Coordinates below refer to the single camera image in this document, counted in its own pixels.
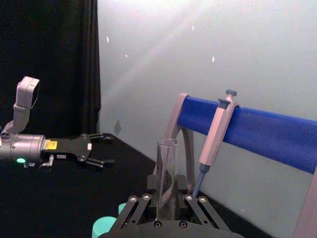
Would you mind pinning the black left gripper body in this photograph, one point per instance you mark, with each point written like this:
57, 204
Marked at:
70, 146

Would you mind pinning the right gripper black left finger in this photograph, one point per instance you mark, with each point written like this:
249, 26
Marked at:
137, 210

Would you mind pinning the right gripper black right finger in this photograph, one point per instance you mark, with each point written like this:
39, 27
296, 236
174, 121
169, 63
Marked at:
200, 210

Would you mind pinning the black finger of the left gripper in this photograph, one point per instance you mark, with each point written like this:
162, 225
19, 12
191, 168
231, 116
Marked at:
100, 138
97, 163

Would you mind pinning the clear glass tube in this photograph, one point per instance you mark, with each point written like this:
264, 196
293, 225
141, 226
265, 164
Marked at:
167, 178

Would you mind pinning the teal plastic cylinder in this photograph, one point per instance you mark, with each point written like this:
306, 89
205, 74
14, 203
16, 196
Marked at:
122, 208
102, 226

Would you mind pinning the black table cloth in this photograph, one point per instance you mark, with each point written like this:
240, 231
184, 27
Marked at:
62, 198

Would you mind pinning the grey pipette with blue tip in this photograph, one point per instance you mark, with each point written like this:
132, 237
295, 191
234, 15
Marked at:
218, 134

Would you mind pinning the black curtain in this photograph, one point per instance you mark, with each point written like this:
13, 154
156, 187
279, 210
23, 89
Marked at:
49, 62

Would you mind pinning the grey stand with blue bar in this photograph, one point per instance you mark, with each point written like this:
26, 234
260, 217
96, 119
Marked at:
272, 134

